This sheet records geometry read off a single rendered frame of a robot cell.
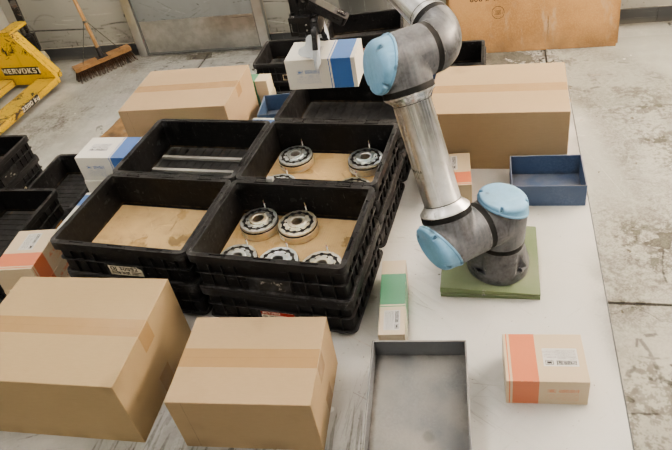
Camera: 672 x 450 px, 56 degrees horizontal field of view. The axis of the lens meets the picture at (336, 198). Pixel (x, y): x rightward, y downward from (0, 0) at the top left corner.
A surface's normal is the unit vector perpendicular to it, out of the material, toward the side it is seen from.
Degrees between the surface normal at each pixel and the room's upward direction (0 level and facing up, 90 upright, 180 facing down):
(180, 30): 90
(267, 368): 0
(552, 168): 90
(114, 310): 0
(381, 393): 0
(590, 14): 73
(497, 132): 90
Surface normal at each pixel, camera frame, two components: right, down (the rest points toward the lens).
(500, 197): 0.01, -0.80
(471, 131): -0.22, 0.62
